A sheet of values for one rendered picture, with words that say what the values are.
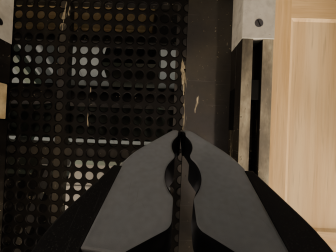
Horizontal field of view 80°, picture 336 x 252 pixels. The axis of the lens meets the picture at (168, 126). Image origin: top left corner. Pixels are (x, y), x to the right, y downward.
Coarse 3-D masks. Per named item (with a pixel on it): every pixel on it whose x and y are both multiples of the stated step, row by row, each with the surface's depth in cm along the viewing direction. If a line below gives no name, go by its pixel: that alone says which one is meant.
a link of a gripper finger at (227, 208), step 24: (192, 144) 11; (192, 168) 10; (216, 168) 9; (240, 168) 9; (216, 192) 8; (240, 192) 8; (192, 216) 8; (216, 216) 7; (240, 216) 7; (264, 216) 7; (192, 240) 8; (216, 240) 6; (240, 240) 6; (264, 240) 6
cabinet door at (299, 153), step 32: (288, 0) 43; (320, 0) 43; (288, 32) 43; (320, 32) 43; (288, 64) 43; (320, 64) 43; (288, 96) 43; (320, 96) 43; (288, 128) 43; (320, 128) 43; (288, 160) 43; (320, 160) 43; (288, 192) 43; (320, 192) 43; (320, 224) 43
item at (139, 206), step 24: (168, 144) 11; (120, 168) 9; (144, 168) 9; (168, 168) 10; (120, 192) 8; (144, 192) 8; (168, 192) 8; (96, 216) 7; (120, 216) 7; (144, 216) 7; (168, 216) 7; (96, 240) 6; (120, 240) 6; (144, 240) 6; (168, 240) 7
